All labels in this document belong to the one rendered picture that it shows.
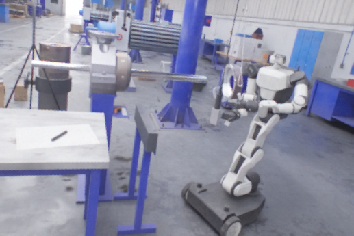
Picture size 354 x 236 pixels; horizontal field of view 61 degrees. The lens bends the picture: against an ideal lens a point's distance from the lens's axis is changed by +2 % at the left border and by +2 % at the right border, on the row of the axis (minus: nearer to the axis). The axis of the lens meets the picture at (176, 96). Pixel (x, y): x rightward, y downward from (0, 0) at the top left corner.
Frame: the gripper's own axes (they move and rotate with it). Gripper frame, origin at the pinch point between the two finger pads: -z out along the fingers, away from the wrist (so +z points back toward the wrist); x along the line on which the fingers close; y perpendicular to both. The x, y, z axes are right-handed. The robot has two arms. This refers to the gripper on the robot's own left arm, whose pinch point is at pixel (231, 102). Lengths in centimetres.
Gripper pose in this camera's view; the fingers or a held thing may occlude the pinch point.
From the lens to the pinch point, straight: 223.8
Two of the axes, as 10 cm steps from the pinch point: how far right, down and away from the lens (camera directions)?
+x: 1.9, -2.3, 9.5
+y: 1.5, -9.5, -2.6
